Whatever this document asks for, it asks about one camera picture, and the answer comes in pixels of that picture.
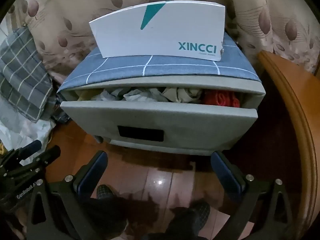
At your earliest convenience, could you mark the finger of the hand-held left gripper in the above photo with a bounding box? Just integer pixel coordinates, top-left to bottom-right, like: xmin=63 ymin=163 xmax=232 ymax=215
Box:
xmin=7 ymin=140 xmax=42 ymax=166
xmin=15 ymin=145 xmax=61 ymax=178

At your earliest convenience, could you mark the plaid slipper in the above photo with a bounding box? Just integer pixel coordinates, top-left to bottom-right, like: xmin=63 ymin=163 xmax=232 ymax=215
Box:
xmin=96 ymin=184 xmax=120 ymax=201
xmin=191 ymin=201 xmax=211 ymax=220

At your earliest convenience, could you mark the wooden drawer with grey front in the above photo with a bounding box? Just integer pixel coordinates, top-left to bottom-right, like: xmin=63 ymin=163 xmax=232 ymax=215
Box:
xmin=60 ymin=86 xmax=258 ymax=147

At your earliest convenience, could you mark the red garment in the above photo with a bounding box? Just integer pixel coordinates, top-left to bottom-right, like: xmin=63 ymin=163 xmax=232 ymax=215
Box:
xmin=202 ymin=90 xmax=242 ymax=107

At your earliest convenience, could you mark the beige white garment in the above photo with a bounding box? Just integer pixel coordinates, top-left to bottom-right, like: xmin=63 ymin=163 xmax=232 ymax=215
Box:
xmin=162 ymin=87 xmax=203 ymax=103

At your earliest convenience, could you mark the dark printed package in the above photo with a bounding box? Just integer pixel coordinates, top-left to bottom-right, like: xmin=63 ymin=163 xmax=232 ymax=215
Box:
xmin=51 ymin=110 xmax=70 ymax=124

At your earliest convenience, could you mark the white shoe box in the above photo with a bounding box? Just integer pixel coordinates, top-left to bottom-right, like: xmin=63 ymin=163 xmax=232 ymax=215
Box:
xmin=89 ymin=0 xmax=225 ymax=62

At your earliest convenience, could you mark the brown wooden bed frame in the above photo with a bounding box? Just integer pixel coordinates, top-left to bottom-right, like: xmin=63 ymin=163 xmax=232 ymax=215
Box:
xmin=257 ymin=50 xmax=320 ymax=240

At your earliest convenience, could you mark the person's right leg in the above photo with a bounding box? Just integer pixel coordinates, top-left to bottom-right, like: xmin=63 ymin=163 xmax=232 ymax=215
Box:
xmin=150 ymin=205 xmax=210 ymax=240

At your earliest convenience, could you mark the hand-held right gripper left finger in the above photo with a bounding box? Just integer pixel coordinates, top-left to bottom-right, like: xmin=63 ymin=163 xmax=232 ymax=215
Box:
xmin=25 ymin=151 xmax=108 ymax=240

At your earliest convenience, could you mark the blue checked cloth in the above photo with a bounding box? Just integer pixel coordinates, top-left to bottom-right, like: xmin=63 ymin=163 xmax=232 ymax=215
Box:
xmin=57 ymin=31 xmax=262 ymax=93

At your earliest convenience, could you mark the grey plaid cloth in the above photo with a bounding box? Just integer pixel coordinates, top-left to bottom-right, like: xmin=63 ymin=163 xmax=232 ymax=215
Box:
xmin=0 ymin=26 xmax=58 ymax=123

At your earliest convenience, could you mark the white plastic bag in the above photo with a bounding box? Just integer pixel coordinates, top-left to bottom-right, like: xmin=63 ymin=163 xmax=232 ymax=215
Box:
xmin=0 ymin=97 xmax=55 ymax=153

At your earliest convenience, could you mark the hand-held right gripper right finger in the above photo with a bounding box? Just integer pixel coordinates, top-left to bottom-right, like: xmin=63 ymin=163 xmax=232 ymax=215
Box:
xmin=211 ymin=151 xmax=294 ymax=240

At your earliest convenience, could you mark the pale blue white garment bundle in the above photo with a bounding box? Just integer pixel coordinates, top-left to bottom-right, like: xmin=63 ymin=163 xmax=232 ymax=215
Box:
xmin=122 ymin=87 xmax=165 ymax=103

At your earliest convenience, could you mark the leaf print bed sheet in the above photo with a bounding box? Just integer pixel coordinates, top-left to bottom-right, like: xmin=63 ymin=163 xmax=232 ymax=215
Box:
xmin=0 ymin=0 xmax=320 ymax=80

